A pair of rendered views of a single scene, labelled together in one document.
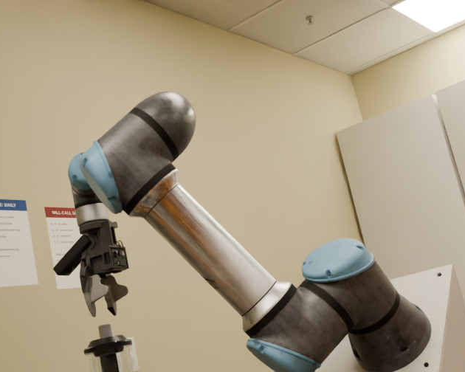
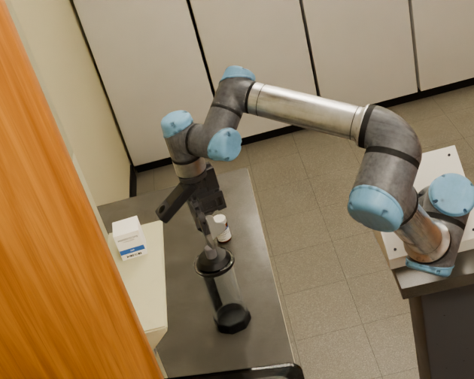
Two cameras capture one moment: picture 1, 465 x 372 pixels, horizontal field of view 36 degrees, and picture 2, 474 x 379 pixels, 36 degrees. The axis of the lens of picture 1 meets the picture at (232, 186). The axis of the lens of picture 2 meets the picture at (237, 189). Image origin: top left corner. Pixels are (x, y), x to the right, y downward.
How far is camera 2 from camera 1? 171 cm
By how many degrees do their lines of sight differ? 56
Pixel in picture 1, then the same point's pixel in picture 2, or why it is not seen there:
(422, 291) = (441, 168)
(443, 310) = not seen: hidden behind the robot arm
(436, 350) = not seen: outside the picture
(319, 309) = (459, 234)
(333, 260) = (462, 198)
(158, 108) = (416, 149)
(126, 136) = (406, 182)
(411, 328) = not seen: hidden behind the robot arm
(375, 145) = not seen: outside the picture
